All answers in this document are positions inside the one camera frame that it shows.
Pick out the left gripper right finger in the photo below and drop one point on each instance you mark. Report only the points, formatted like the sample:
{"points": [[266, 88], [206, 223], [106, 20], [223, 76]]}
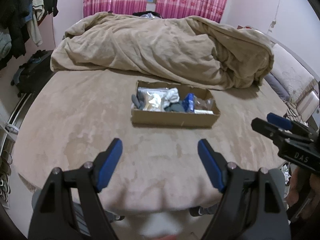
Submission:
{"points": [[251, 206]]}

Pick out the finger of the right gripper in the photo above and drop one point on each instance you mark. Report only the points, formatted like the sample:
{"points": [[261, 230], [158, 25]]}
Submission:
{"points": [[276, 134], [294, 127]]}

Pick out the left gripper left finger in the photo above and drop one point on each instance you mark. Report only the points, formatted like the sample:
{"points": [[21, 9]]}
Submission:
{"points": [[54, 216]]}

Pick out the cartoon tissue pack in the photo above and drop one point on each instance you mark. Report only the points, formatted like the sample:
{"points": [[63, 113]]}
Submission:
{"points": [[200, 111]]}

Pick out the blue tissue pack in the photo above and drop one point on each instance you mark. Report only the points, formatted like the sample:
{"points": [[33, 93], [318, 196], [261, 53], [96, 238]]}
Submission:
{"points": [[188, 103]]}

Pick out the grey dotted sock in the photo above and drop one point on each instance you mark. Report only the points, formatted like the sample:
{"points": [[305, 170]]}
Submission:
{"points": [[168, 107]]}

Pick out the cotton swab bag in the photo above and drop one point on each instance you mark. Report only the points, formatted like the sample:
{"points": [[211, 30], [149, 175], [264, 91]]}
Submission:
{"points": [[151, 99]]}

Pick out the white sock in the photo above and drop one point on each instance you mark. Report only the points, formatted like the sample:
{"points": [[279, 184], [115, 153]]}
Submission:
{"points": [[172, 96]]}

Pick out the person's right hand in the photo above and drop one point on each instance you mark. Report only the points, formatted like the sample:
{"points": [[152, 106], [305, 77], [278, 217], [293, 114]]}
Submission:
{"points": [[303, 195]]}

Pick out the grey pillow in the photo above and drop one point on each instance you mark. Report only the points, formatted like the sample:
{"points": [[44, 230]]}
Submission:
{"points": [[277, 87]]}

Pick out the grey trouser leg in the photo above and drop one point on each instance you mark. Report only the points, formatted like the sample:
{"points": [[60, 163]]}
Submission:
{"points": [[279, 181]]}

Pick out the white padded headboard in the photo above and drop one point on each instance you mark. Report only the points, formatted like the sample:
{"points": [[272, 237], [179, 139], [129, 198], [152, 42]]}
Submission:
{"points": [[290, 70]]}

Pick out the clear plastic bag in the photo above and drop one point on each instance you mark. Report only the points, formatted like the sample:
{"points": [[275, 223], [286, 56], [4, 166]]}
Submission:
{"points": [[200, 104]]}

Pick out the beige bed sheet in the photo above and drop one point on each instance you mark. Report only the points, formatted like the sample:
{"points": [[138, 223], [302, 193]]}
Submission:
{"points": [[79, 113]]}

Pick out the brown cardboard box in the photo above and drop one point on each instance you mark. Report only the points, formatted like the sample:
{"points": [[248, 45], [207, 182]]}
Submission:
{"points": [[175, 119]]}

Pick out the beige duvet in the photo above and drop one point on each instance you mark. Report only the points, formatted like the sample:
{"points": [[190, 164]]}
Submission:
{"points": [[191, 50]]}

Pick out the dark bag on floor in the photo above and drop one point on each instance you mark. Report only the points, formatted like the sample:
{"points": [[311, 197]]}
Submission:
{"points": [[33, 75]]}

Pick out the hanging clothes pile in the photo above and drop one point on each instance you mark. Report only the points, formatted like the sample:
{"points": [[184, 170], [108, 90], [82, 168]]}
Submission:
{"points": [[20, 21]]}

